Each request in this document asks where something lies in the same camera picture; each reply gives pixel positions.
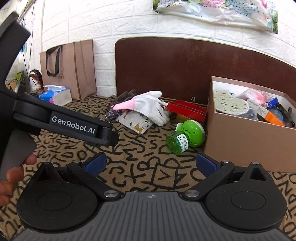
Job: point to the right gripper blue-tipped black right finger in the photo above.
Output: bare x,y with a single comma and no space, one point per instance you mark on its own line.
216,174

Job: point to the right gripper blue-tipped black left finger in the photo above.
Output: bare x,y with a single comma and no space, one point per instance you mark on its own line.
86,173

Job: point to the white floral sleep mask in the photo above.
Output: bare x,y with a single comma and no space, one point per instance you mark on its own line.
226,103

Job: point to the person's left hand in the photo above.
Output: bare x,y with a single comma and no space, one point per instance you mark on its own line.
13,177

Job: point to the pink cardboard box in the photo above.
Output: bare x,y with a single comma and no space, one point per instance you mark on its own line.
241,140

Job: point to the tissue pack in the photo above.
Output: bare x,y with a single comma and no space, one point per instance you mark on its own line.
58,95

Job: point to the green plastic jar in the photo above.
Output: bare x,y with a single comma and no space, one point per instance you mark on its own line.
187,134

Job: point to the brown feather duster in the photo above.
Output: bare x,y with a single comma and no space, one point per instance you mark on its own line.
36,75

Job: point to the red flat box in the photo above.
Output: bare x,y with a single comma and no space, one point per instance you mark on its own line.
190,110

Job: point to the star pattern fabric pouch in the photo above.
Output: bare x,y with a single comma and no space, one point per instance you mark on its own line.
135,121

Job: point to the pink paper shopping bag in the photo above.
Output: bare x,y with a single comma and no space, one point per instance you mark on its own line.
72,66

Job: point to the orange small box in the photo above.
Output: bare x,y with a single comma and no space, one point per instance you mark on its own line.
264,113

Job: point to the white glove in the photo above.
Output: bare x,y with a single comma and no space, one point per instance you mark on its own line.
150,105

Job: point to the dark red headboard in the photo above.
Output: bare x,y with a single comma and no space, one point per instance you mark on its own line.
183,68

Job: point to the floral plastic sheet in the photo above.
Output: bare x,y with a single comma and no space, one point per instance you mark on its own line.
262,15

